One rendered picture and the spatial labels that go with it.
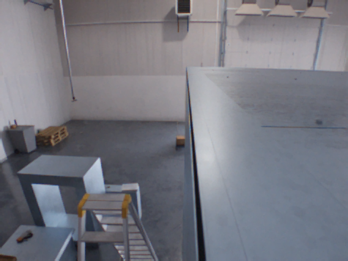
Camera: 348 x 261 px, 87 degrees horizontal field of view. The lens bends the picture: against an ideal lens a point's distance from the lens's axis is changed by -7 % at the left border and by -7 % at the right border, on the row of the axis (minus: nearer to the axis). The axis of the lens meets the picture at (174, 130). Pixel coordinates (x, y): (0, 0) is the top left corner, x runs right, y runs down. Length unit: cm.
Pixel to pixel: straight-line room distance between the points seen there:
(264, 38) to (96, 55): 832
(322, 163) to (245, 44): 1042
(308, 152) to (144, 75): 1033
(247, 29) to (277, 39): 154
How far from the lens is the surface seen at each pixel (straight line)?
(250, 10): 1000
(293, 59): 1150
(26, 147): 884
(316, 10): 1118
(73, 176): 347
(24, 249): 397
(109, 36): 1099
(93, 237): 165
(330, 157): 25
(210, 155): 20
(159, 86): 1043
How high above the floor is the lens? 329
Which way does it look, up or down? 20 degrees down
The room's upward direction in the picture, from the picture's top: straight up
